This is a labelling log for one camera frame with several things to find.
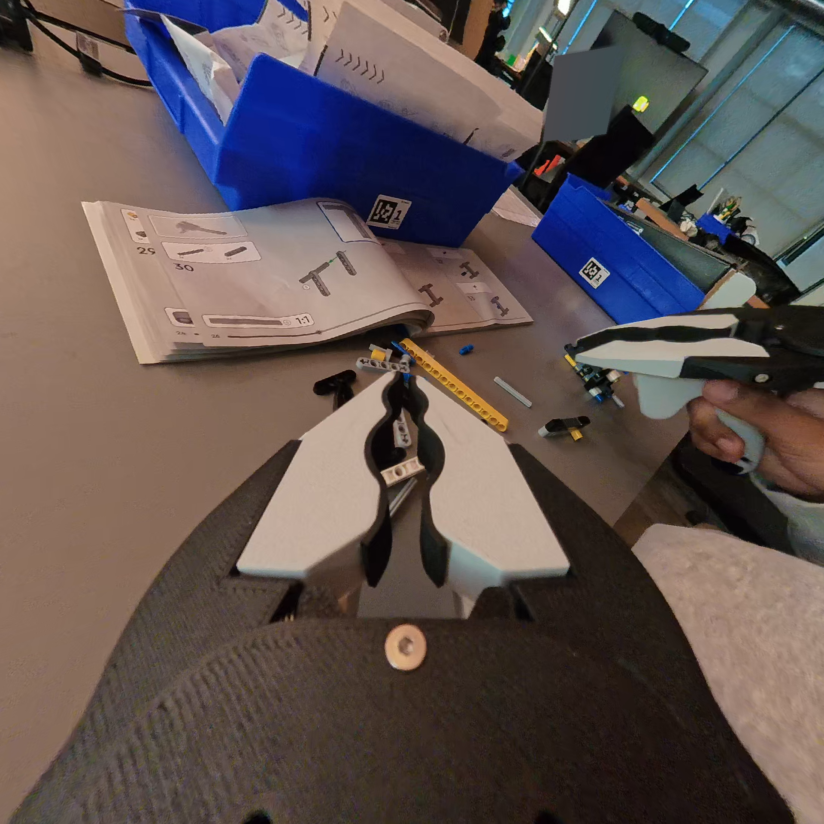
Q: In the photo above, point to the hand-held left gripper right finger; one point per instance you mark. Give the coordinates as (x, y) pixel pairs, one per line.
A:
(495, 508)

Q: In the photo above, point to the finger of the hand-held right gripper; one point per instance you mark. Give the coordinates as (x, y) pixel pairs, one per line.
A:
(682, 322)
(682, 359)

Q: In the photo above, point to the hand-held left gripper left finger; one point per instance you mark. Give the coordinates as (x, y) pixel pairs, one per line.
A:
(309, 508)

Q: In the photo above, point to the lego assembly with blue gear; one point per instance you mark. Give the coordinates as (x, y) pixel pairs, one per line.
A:
(595, 383)

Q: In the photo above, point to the grey lego beam assembly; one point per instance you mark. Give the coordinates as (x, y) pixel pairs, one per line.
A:
(402, 472)

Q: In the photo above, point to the black and yellow lego assembly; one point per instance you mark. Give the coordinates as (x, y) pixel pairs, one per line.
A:
(566, 425)

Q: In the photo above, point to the grey lego axle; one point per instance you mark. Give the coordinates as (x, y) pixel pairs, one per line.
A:
(513, 392)

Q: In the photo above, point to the black T-shaped lego beam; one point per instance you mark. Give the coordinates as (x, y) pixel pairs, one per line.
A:
(335, 385)

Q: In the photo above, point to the long yellow lego beam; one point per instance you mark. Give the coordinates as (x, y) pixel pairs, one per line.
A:
(450, 383)

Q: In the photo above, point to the grey lego beam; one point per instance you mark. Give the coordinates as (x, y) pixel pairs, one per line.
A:
(380, 365)

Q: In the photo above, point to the small yellow lego piece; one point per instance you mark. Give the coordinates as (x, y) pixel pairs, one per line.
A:
(380, 353)

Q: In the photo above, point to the blue lego axle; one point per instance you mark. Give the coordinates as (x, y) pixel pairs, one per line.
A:
(399, 349)

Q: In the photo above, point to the lego instruction booklet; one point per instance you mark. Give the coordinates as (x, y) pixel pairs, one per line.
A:
(257, 283)

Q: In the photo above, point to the person's right hand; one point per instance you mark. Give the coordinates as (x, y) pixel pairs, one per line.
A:
(798, 444)

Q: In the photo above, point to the cardboard box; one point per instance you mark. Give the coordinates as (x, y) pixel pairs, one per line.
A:
(730, 289)

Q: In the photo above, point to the dark flat box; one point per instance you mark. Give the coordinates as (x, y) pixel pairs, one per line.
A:
(682, 257)

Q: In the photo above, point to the small blue bin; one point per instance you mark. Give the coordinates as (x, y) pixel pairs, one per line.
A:
(713, 228)

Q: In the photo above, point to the black white marker sticker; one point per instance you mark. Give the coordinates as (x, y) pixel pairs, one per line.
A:
(594, 273)
(389, 212)

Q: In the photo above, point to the clear plastic bag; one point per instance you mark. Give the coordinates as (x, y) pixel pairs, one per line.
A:
(515, 209)

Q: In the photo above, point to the black computer monitor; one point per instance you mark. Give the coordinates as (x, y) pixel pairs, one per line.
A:
(669, 90)

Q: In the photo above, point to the person's grey sweater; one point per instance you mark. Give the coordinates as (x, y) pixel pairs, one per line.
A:
(740, 644)

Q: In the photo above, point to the large blue plastic bin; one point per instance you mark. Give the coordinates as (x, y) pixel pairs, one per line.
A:
(309, 141)

